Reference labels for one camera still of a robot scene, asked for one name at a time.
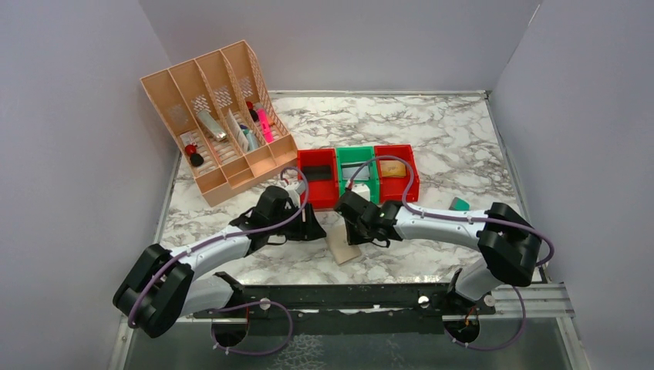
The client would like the beige card holder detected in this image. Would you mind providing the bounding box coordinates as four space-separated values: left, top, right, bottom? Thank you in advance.
326 224 362 265

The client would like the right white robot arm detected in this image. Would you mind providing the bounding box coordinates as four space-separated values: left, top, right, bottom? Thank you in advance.
334 190 542 307

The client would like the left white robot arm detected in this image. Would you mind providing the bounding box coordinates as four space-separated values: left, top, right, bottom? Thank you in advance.
113 186 326 338

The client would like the black card in bin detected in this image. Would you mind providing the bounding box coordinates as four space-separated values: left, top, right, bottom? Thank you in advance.
301 165 333 182

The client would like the grey card in bin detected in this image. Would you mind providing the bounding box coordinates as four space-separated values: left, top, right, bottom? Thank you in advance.
341 162 370 181

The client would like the gold card in bin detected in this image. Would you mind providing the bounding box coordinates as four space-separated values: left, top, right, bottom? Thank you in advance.
379 160 407 178

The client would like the right red bin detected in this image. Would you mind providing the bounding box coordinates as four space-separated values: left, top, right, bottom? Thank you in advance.
373 144 420 203

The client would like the green bin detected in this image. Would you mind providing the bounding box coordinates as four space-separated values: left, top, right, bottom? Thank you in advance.
335 146 380 204

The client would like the pink highlighter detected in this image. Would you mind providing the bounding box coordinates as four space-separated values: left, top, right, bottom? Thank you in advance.
256 109 274 143

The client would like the red and black stamp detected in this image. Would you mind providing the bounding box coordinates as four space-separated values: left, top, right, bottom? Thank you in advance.
184 144 204 167

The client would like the teal eraser block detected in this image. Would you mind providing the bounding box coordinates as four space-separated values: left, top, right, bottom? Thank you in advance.
449 197 470 211

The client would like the silver stapler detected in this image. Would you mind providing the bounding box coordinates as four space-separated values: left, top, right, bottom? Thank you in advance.
196 109 227 141

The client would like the peach desk file organizer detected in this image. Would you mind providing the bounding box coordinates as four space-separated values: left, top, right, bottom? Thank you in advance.
140 41 298 207

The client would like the black mounting rail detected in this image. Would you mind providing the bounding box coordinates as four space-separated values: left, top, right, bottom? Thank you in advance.
193 272 495 336

